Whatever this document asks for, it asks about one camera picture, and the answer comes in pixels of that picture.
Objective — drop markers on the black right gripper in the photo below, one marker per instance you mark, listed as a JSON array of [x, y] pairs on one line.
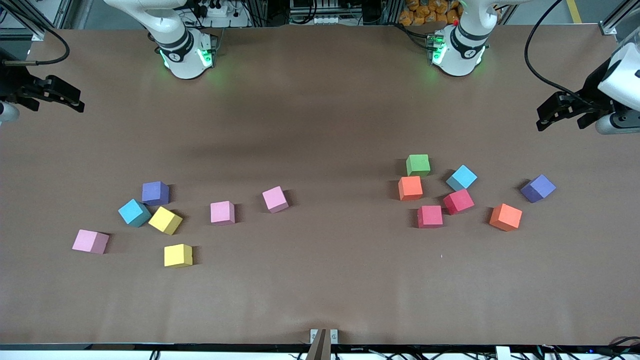
[[15, 81]]

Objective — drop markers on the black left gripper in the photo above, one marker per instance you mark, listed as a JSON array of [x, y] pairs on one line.
[[593, 96]]

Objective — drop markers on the green foam cube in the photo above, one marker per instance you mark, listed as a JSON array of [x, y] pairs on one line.
[[418, 165]]

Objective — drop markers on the red foam cube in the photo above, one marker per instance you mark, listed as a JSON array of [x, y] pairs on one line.
[[430, 216], [458, 201]]

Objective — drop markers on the orange foam cube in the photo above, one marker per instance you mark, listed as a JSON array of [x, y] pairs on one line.
[[410, 188], [506, 217]]

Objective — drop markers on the yellow foam cube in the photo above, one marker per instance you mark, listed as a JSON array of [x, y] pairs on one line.
[[178, 255], [165, 220]]

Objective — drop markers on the pink foam cube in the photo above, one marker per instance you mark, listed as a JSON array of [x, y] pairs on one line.
[[275, 199], [222, 212], [90, 242]]

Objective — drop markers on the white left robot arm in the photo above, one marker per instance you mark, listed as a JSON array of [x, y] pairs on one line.
[[462, 50]]

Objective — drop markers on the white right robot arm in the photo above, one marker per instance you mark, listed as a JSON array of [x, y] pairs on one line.
[[185, 50]]

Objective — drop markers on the purple foam cube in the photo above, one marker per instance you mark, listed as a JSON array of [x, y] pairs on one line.
[[155, 193], [538, 188]]

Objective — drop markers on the blue foam cube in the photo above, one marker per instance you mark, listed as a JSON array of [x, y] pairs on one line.
[[134, 212], [461, 177]]

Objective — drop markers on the orange bag pile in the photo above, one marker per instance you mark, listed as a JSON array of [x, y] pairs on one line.
[[420, 12]]

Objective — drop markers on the white power strip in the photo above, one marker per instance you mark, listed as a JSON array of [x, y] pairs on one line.
[[235, 20]]

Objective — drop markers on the white plug box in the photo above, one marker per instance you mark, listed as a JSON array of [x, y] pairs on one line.
[[502, 354]]

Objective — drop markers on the metal equipment rack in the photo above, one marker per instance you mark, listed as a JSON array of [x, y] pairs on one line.
[[320, 10]]

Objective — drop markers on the aluminium frame post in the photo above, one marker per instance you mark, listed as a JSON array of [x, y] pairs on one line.
[[609, 30], [37, 35]]

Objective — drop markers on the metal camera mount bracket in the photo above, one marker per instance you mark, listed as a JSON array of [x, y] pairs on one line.
[[320, 347]]

